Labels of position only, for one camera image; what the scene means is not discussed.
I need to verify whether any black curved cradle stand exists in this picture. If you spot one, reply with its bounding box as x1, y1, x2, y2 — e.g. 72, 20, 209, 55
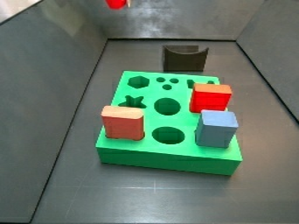
163, 45, 209, 72

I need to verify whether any red hexagon prism block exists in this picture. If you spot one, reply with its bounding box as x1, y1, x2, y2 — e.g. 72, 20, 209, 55
105, 0, 127, 10

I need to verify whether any green shape sorter board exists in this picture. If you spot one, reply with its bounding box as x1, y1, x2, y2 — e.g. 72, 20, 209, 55
96, 71, 243, 176

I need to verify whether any bright red square block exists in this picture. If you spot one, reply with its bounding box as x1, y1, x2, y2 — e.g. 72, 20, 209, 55
189, 83, 232, 113

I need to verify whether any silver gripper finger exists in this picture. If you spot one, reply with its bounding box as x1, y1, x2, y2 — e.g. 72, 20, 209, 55
125, 0, 131, 7

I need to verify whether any blue square block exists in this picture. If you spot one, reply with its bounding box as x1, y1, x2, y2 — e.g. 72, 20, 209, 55
195, 109, 239, 148

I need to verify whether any salmon red rounded block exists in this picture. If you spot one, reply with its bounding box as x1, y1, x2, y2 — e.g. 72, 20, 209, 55
100, 106, 145, 141

